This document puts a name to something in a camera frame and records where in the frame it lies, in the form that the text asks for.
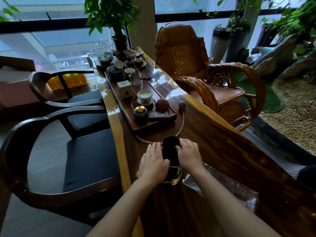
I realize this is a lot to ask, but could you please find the person's right hand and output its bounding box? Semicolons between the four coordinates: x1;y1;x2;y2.
175;138;204;174

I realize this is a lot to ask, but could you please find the person's left hand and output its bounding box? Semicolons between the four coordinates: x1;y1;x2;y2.
137;142;171;188

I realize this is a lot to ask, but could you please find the black fuzzy cloth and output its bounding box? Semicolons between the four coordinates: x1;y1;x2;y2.
162;136;182;167

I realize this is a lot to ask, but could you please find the person's right forearm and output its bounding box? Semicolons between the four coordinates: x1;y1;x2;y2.
191;168;282;237

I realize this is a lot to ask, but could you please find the person's left forearm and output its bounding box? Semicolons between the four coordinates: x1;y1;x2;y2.
86;179;154;237

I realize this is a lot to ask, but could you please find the small rectangular brown dish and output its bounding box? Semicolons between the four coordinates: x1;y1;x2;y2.
148;111;169;121

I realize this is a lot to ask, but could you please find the blue canister gold lid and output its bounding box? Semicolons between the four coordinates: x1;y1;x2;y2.
133;105;149;124

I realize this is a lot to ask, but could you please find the wooden bulb with tube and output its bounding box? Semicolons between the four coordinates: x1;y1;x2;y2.
135;99;186;145

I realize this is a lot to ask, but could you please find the brown knobbly tea pet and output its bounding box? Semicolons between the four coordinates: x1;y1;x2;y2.
155;99;170;113

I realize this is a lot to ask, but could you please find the long wooden tea tray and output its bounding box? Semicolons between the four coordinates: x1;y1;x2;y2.
104;70;178;131

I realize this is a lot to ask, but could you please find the round dark coaster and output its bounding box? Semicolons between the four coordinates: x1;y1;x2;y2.
131;97;156;111

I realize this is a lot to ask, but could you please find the dark wooden armchair blue cushion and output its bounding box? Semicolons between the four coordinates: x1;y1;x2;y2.
28;70;111;139
0;106;123;226

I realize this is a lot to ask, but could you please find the white lidded teacup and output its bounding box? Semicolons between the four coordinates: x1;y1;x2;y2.
137;89;155;106

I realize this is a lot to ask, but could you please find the clear plastic bag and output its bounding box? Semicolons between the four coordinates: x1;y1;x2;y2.
182;162;259;213

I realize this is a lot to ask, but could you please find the white tea box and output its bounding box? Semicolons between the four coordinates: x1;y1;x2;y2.
117;80;133;99

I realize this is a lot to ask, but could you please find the clear glass pitcher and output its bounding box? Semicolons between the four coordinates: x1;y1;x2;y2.
129;71;143;86

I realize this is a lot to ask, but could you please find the white teacup dark rim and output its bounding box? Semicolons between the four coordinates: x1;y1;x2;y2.
123;67;136;79

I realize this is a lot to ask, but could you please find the round dark tray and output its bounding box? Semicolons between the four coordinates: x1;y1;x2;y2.
122;59;147;71

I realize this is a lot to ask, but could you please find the blue ceramic bowl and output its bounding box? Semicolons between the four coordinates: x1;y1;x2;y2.
107;65;123;80

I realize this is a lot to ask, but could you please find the rattan rocking chair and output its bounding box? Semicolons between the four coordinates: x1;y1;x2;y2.
154;22;266;132

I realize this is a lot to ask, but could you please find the lidded glass kettle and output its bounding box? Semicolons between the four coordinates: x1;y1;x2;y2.
97;52;114;66

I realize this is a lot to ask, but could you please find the green round mat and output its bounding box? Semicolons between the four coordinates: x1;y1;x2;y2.
235;71;284;114

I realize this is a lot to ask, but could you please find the pack of yellow bottles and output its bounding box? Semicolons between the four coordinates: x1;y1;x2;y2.
47;73;88;91

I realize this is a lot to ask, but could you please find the tall black planter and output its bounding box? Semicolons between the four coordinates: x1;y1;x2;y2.
209;24;250;64

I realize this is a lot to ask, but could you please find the glass teapot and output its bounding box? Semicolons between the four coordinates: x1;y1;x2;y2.
90;41;113;59

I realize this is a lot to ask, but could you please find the large driftwood piece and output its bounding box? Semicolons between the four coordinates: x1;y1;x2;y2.
240;34;316;82

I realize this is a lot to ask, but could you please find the potted green plant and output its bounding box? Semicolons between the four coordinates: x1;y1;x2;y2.
75;0;141;55

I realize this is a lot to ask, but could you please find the brown cardboard box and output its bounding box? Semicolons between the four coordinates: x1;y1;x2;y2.
0;56;40;108

